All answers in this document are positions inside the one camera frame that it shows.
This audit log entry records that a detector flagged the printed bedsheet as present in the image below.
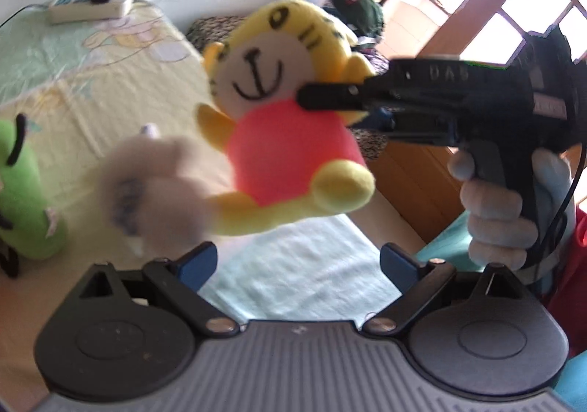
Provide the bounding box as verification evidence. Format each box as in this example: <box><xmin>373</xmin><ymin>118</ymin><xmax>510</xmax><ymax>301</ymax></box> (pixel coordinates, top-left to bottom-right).
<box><xmin>0</xmin><ymin>0</ymin><xmax>427</xmax><ymax>394</ymax></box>

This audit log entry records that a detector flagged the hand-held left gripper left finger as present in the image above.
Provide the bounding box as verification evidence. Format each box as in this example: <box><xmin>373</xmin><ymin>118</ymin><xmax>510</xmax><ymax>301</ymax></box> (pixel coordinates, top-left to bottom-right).
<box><xmin>76</xmin><ymin>241</ymin><xmax>239</xmax><ymax>339</ymax></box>

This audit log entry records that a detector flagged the person's right hand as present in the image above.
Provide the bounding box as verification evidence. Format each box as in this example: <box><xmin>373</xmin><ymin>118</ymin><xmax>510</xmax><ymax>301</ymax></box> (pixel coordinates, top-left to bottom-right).
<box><xmin>447</xmin><ymin>148</ymin><xmax>575</xmax><ymax>275</ymax></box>

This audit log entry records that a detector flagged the person's red clothing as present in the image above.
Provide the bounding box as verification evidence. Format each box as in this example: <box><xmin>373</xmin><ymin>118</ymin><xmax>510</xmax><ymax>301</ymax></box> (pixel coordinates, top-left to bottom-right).
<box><xmin>541</xmin><ymin>205</ymin><xmax>587</xmax><ymax>351</ymax></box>

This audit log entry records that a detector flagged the purple patterned cloth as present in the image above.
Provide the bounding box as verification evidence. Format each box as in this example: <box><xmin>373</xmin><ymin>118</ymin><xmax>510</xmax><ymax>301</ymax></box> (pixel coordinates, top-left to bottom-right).
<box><xmin>357</xmin><ymin>38</ymin><xmax>391</xmax><ymax>70</ymax></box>

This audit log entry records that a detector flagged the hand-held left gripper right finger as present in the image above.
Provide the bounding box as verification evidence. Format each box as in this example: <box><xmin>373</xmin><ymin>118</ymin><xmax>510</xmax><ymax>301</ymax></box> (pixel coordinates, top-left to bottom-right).
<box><xmin>362</xmin><ymin>243</ymin><xmax>524</xmax><ymax>335</ymax></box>

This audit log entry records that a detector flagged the green plush toy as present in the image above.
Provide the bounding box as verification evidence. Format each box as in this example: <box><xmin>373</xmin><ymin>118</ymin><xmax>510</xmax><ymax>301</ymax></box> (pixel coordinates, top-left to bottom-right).
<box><xmin>0</xmin><ymin>114</ymin><xmax>69</xmax><ymax>279</ymax></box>

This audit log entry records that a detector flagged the white power strip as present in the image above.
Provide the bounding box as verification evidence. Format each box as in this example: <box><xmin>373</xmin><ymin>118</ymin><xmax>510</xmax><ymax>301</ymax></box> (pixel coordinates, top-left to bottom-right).
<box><xmin>48</xmin><ymin>0</ymin><xmax>135</xmax><ymax>25</ymax></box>

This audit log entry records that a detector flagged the wooden door frame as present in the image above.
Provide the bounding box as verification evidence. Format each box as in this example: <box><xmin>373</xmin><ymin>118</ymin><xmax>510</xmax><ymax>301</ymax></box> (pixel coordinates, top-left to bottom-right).
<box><xmin>344</xmin><ymin>0</ymin><xmax>542</xmax><ymax>69</ymax></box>

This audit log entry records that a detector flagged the pale blue towel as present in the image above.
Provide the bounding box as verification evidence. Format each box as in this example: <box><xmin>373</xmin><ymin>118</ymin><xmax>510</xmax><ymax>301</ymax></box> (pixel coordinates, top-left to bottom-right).
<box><xmin>199</xmin><ymin>212</ymin><xmax>404</xmax><ymax>321</ymax></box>

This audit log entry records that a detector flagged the dark green cloth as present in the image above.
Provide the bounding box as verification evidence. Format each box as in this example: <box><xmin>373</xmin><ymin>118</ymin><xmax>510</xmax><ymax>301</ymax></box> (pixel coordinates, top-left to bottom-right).
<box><xmin>328</xmin><ymin>0</ymin><xmax>385</xmax><ymax>39</ymax></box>

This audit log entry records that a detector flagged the beige plush toy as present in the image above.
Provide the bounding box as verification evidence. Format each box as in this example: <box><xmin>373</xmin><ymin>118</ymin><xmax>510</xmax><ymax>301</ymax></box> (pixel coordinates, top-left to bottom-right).
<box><xmin>103</xmin><ymin>123</ymin><xmax>216</xmax><ymax>257</ymax></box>

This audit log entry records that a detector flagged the yellow tiger plush toy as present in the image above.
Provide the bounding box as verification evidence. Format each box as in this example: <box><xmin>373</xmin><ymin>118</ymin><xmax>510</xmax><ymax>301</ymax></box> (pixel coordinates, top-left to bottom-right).
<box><xmin>196</xmin><ymin>0</ymin><xmax>377</xmax><ymax>236</ymax></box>

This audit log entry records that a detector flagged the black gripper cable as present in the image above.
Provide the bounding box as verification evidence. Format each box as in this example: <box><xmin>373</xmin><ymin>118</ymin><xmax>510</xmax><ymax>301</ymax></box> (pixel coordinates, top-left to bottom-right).
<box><xmin>532</xmin><ymin>155</ymin><xmax>579</xmax><ymax>282</ymax></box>

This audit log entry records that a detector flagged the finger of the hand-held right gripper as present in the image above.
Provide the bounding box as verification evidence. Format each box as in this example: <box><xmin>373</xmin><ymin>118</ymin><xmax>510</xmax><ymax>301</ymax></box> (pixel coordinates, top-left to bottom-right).
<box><xmin>357</xmin><ymin>108</ymin><xmax>397</xmax><ymax>133</ymax></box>
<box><xmin>297</xmin><ymin>82</ymin><xmax>370</xmax><ymax>112</ymax></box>

